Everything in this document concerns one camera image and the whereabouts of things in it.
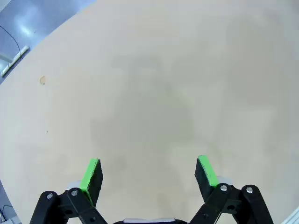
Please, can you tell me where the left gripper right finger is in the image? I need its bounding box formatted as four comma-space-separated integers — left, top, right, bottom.
188, 154, 274, 224

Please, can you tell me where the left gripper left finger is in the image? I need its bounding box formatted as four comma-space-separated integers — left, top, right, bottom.
29, 158, 108, 224

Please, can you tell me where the white power strip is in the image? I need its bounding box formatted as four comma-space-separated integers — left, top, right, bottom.
0, 46, 30, 78

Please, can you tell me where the aluminium frame profile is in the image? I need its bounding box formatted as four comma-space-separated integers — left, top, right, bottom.
283, 204, 299, 224

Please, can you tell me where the thin black floor cable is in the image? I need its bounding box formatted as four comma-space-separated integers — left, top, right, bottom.
0, 25, 23, 58

